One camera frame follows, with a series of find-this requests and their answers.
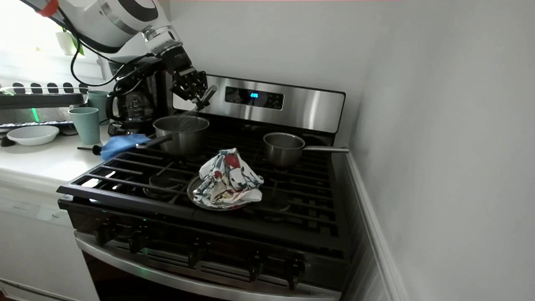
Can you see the black gas stove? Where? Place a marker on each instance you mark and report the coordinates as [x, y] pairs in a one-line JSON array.
[[251, 234]]

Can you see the small steel saucepan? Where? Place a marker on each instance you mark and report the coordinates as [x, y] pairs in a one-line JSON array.
[[283, 149]]

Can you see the pale teal plastic cup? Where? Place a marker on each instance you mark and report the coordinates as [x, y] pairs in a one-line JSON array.
[[86, 126], [101, 101]]

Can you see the large steel saucepan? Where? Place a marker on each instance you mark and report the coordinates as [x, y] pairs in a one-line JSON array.
[[181, 136]]

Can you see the colourful patterned dish towel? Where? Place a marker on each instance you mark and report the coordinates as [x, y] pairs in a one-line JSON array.
[[228, 178]]

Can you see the white shallow bowl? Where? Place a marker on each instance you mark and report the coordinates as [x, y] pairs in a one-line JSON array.
[[32, 134]]

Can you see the blue striped cleaning cloth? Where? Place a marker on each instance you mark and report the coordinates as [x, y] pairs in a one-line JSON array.
[[126, 144]]

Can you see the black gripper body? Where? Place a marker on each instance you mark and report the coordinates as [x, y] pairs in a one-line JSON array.
[[178, 64]]

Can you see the metal countertop rack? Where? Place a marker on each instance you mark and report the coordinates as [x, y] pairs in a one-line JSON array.
[[39, 101]]

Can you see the black measuring spoon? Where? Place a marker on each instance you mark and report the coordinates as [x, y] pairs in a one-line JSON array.
[[89, 149]]

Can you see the black coffee maker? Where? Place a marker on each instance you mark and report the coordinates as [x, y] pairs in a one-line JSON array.
[[136, 101]]

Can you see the white base cabinet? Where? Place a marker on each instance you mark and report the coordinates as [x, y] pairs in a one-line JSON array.
[[39, 244]]

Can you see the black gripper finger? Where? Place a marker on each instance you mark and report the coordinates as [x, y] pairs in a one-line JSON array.
[[198, 84], [183, 89]]

